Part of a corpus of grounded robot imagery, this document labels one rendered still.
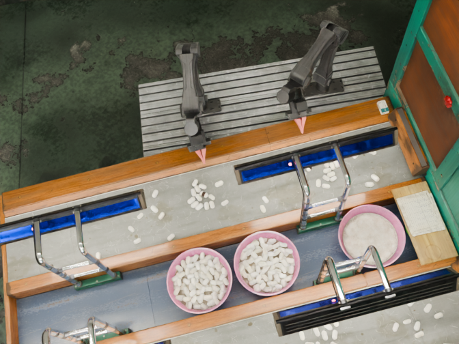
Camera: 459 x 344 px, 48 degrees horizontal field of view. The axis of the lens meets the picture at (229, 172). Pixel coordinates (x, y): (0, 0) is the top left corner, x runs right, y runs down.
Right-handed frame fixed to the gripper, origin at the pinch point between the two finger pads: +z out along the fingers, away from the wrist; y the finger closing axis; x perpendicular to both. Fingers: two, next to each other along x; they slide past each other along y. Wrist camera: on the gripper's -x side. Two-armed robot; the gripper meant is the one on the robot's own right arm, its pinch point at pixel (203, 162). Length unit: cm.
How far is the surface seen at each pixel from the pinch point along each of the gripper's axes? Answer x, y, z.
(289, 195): -8.6, 31.8, 21.8
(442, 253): -38, 82, 50
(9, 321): -23, -93, 38
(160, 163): 8.8, -19.3, -2.1
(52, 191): 9, -69, -2
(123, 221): -3.6, -40.4, 15.7
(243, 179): -34.2, 13.2, 1.2
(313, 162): -34, 40, 2
